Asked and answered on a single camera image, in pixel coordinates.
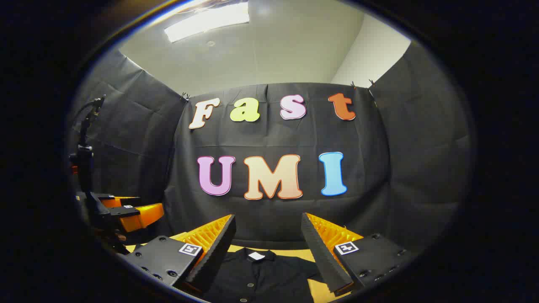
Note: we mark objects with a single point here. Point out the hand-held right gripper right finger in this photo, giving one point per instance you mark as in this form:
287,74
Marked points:
318,252

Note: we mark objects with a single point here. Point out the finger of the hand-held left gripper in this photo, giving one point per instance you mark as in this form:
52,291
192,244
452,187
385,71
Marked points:
145,214
122,201

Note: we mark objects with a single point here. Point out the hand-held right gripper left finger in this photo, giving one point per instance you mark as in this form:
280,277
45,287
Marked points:
215,248

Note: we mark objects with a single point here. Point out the black button shirt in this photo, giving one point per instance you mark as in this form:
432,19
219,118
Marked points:
261,277

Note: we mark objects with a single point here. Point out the black backdrop cloth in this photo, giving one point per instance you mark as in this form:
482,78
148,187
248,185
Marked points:
273,219

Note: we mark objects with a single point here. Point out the ceiling light panel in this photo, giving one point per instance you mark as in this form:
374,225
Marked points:
206,21

